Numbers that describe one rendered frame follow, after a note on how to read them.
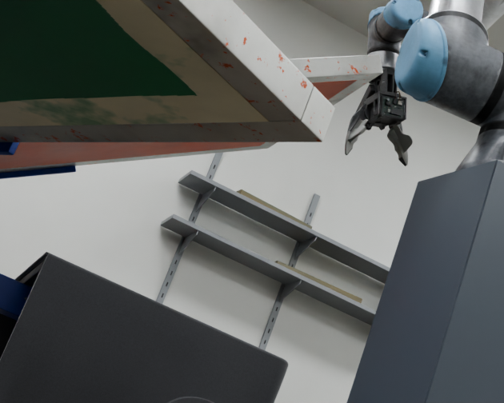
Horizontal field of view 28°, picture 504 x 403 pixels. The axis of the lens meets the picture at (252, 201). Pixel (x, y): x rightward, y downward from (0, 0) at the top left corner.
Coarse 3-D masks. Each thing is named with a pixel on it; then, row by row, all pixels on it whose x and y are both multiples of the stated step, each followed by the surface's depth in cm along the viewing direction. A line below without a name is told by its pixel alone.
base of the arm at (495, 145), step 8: (488, 128) 150; (496, 128) 148; (480, 136) 151; (488, 136) 148; (496, 136) 147; (480, 144) 148; (488, 144) 147; (496, 144) 146; (472, 152) 148; (480, 152) 146; (488, 152) 145; (496, 152) 145; (464, 160) 149; (472, 160) 146; (480, 160) 145; (488, 160) 144; (464, 168) 147
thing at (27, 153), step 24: (24, 144) 200; (48, 144) 203; (72, 144) 207; (96, 144) 211; (120, 144) 215; (144, 144) 219; (168, 144) 223; (192, 144) 227; (216, 144) 232; (240, 144) 236; (0, 168) 217
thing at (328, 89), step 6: (318, 84) 194; (324, 84) 195; (330, 84) 196; (336, 84) 196; (342, 84) 197; (348, 84) 198; (318, 90) 199; (324, 90) 200; (330, 90) 201; (336, 90) 202; (324, 96) 204; (330, 96) 205
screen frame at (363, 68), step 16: (304, 64) 188; (320, 64) 189; (336, 64) 191; (352, 64) 192; (368, 64) 193; (320, 80) 191; (336, 80) 193; (368, 80) 198; (336, 96) 206; (272, 144) 243; (112, 160) 229; (128, 160) 232
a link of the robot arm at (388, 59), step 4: (372, 52) 225; (376, 52) 224; (380, 52) 224; (384, 52) 224; (388, 52) 224; (392, 52) 224; (380, 56) 224; (384, 56) 224; (388, 56) 224; (392, 56) 224; (396, 56) 225; (384, 60) 223; (388, 60) 223; (392, 60) 224; (396, 60) 224; (384, 64) 223; (388, 64) 223; (392, 64) 223; (384, 68) 223; (392, 68) 223
